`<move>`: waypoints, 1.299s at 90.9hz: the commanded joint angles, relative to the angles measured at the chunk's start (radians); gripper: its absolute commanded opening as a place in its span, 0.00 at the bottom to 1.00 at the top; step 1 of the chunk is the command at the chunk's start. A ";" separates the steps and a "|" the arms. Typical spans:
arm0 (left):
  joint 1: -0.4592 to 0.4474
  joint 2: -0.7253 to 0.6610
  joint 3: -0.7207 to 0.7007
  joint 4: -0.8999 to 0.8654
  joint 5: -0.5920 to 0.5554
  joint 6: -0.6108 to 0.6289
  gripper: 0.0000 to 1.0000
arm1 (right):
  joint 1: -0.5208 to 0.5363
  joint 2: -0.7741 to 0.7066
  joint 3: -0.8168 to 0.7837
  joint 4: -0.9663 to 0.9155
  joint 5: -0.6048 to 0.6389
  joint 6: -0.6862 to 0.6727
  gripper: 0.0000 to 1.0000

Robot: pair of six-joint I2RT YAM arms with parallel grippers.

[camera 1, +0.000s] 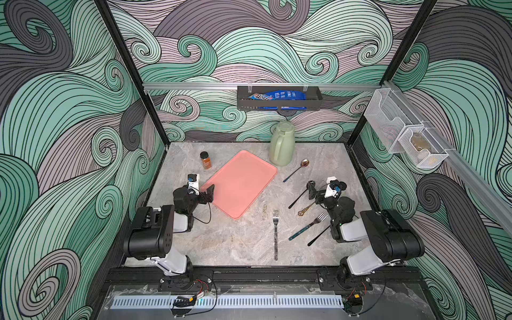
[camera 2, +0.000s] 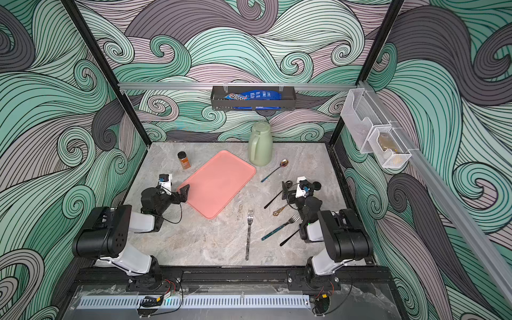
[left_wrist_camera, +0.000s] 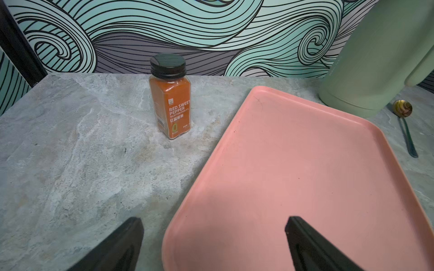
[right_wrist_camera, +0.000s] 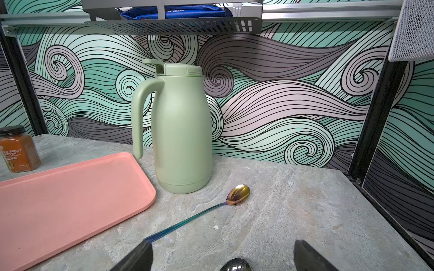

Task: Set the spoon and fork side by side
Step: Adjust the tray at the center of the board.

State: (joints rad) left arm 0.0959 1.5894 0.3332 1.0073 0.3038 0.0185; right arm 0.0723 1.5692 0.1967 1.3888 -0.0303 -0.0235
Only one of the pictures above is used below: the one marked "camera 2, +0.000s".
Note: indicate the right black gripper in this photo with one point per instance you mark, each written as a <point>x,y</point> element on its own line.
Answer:
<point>296,200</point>

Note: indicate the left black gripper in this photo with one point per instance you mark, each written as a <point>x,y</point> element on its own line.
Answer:
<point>184,194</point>

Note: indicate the black spoon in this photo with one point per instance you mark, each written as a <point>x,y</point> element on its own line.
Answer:
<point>288,238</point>
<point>274,198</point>

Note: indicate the silver fork teal handle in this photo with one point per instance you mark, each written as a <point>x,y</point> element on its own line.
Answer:
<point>290,221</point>

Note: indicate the silver fork dark handle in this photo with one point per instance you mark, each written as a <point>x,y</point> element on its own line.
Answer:
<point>250,218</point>

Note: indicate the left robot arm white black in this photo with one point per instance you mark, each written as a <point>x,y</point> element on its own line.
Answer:
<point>104,235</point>

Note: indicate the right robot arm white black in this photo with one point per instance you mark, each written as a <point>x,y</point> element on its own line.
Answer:
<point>342,233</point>

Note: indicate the gold ornate fork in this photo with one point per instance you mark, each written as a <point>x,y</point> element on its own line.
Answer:
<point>278,211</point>

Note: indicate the rainbow iridescent spoon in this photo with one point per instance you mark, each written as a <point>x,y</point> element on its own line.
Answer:
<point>284,163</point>

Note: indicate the pink plastic tray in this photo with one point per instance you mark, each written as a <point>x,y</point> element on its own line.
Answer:
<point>215,184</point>

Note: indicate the orange spice jar black lid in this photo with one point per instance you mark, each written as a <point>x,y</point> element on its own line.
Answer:
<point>184,161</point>

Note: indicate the green thermos jug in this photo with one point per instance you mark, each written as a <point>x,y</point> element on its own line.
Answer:
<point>260,144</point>

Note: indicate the blue snack bag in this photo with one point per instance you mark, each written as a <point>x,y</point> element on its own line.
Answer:
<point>252,100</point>

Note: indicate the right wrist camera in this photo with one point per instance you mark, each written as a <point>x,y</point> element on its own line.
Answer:
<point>306,188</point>

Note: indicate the black wire wall basket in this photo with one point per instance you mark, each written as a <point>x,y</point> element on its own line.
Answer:
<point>288,95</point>

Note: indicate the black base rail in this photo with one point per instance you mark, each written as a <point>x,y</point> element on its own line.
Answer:
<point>291,277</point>

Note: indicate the clear plastic wall bin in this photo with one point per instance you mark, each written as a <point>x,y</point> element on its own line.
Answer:
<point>372,130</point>

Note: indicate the white perforated cable duct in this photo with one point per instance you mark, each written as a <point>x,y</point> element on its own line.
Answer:
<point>199,302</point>

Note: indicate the aluminium rail right wall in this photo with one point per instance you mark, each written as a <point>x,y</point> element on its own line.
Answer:
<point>492,260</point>

